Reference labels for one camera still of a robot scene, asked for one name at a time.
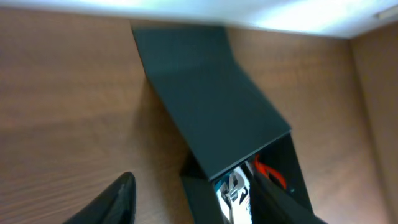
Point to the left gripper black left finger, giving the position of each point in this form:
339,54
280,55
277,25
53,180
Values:
115,205

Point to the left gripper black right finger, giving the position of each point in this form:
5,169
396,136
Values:
271,205

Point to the black open cardboard box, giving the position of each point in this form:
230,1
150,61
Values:
223,117

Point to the white blue screwdriver set box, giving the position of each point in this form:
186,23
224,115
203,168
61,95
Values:
242,205

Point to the red handled small cutting pliers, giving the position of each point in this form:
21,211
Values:
270,173

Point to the silver adjustable wrench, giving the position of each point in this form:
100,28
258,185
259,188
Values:
228,194

